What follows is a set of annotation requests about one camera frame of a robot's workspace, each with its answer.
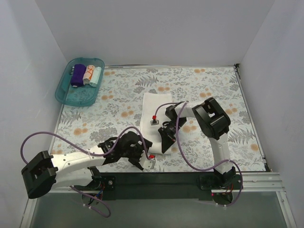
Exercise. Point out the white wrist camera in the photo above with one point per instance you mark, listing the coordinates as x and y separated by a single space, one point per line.
154 120
147 163

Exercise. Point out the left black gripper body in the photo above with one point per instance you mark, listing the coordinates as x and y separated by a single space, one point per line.
137 155

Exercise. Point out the mint rolled towel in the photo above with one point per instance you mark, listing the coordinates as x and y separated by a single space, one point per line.
95 77

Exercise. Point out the teal plastic tray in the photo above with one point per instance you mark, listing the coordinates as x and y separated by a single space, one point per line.
78 96

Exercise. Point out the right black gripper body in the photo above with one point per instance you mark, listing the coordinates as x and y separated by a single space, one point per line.
166 133

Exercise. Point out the white towel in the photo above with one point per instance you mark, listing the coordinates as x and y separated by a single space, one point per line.
150 132

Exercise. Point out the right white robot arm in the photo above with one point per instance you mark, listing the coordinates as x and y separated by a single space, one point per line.
214 123

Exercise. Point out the orange patterned rolled towel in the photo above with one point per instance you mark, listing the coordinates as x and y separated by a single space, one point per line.
88 74

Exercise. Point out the purple towel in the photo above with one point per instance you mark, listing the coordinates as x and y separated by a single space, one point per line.
77 76

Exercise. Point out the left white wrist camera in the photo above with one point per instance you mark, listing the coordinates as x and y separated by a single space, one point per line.
147 163

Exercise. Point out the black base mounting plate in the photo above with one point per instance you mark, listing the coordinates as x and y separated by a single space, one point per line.
204 186

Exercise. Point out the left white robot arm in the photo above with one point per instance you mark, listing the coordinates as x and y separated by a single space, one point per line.
80 169

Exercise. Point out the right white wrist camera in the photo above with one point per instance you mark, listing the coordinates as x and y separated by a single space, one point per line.
154 120

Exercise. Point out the floral table mat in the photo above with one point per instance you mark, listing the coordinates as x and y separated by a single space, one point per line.
119 105

